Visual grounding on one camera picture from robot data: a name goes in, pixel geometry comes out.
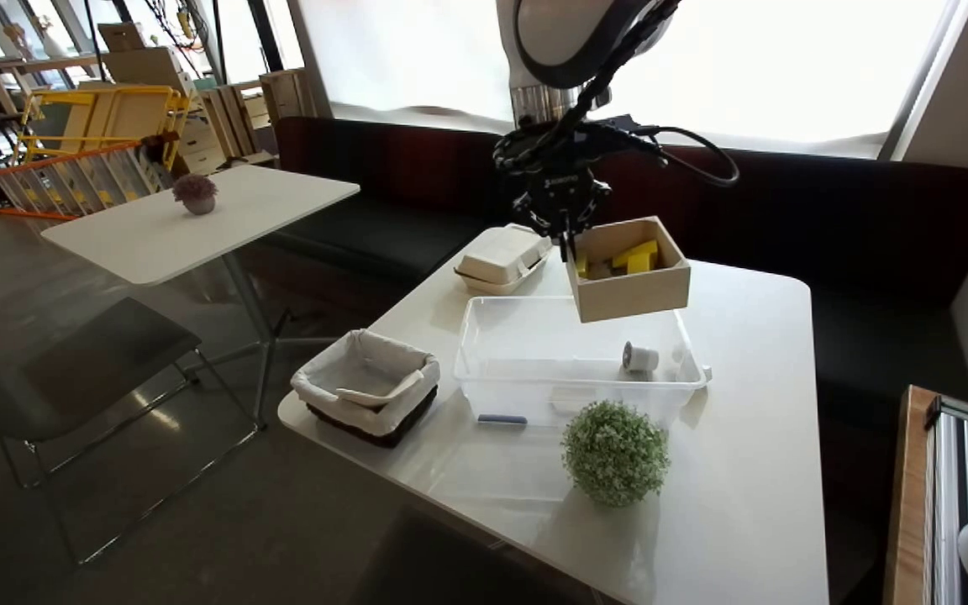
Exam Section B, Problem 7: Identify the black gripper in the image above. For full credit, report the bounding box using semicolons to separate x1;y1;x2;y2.
508;151;615;277

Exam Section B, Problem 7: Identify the small wooden box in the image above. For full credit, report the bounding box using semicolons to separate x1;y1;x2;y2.
562;212;695;325

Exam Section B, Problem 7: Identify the clear plastic lunchbox container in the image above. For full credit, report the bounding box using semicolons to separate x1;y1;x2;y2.
450;294;717;433

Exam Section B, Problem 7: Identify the cardboard box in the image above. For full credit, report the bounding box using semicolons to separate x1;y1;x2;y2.
93;21;183;94

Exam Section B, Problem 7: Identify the yellow block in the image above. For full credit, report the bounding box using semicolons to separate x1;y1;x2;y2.
604;236;668;280

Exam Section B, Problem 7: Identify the green artificial ball plant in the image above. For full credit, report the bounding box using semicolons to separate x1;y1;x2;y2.
562;399;677;512

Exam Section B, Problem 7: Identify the wooden crates stack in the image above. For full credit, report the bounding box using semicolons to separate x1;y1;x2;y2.
196;65;323;175

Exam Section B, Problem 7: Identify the dark red potted plant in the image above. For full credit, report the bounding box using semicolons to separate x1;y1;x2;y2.
172;170;222;219

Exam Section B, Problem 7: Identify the white square side table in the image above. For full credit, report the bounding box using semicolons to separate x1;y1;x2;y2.
37;160;365;428

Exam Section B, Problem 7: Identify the wooden mounting board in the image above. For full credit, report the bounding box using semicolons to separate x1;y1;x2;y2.
885;380;947;605

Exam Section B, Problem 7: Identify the yellow metal cart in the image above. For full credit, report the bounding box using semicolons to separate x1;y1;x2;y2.
17;81;191;169

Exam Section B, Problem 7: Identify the orange ladder rack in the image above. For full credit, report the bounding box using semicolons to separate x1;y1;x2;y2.
0;139;183;226

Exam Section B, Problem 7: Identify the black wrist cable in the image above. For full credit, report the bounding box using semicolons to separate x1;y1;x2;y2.
490;0;745;192

